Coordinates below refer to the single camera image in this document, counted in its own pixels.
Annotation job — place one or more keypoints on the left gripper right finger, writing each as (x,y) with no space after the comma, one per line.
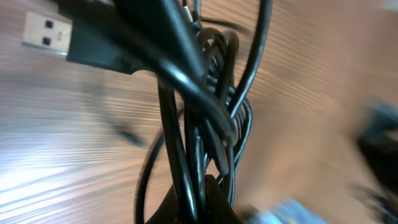
(219,210)

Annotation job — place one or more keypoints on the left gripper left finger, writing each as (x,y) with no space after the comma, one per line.
(167,211)

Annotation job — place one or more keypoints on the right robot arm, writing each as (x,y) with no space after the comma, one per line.
(379,151)

